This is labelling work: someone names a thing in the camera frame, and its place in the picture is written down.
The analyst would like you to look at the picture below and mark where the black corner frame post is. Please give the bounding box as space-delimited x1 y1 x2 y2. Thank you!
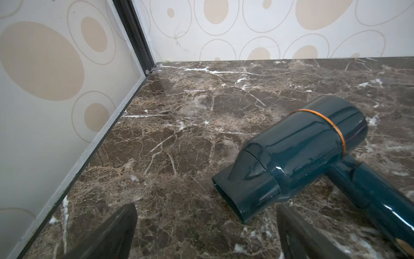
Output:
113 0 156 76

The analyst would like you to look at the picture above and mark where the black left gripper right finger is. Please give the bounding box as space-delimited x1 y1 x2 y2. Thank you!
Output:
277 205 349 259

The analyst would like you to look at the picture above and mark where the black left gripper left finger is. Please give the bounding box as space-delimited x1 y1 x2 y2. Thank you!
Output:
64 203 138 259

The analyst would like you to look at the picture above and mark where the dark green hair dryer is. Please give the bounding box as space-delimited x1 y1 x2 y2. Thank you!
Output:
212 96 414 257

